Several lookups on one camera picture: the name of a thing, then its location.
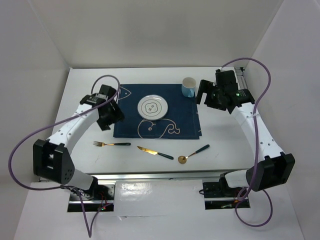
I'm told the white and blue mug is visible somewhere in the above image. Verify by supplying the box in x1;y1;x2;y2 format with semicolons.
181;77;196;98

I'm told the gold fork green handle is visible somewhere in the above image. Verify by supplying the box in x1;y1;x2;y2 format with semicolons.
93;141;131;147

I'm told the white plate with rings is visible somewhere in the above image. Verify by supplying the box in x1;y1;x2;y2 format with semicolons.
137;94;169;121

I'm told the blue fish placemat cloth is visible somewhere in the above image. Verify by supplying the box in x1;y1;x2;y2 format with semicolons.
113;84;202;140

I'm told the gold knife green handle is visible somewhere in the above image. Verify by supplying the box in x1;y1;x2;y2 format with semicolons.
137;146;174;160

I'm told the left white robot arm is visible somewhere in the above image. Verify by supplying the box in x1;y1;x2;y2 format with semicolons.
33;93;125;200

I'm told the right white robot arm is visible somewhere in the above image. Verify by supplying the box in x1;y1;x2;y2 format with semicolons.
196;70;295;196

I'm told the aluminium front rail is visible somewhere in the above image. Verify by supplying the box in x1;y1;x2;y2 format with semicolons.
39;168;275;183

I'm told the gold spoon green handle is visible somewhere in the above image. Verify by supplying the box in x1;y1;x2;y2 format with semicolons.
178;144;210;164

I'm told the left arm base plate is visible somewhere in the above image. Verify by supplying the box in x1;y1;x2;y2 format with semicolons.
67;181;116;213

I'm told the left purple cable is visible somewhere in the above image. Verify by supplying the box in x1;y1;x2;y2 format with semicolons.
8;74;122;238

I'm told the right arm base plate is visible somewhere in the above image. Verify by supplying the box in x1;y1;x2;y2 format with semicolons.
198;177;250;210

